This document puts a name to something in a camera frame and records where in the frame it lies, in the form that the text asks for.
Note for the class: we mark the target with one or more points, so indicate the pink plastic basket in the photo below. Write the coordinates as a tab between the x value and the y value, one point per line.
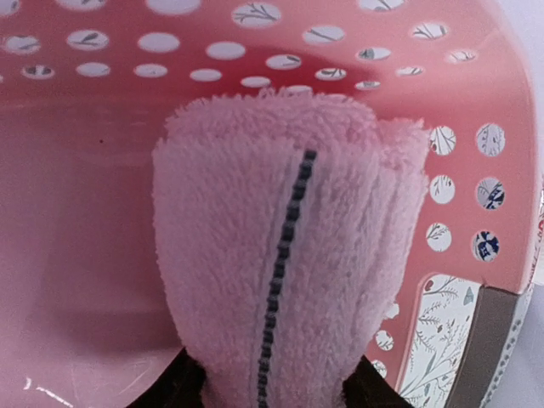
85	212

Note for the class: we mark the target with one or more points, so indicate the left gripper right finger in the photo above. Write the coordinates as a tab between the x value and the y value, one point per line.
366	388

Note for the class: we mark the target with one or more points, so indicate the pink terry towel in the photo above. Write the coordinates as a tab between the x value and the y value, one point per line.
283	225

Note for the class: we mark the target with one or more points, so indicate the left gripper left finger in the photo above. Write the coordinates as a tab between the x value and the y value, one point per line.
179	386

